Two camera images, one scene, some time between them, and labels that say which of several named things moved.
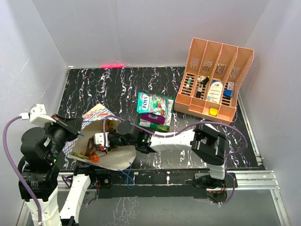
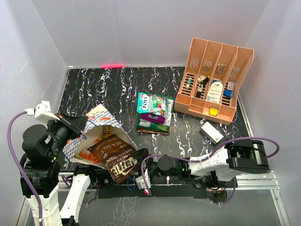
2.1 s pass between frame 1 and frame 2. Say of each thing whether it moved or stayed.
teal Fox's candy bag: stayed
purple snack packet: stayed
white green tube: stayed
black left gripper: stayed
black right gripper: moved
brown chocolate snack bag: moved
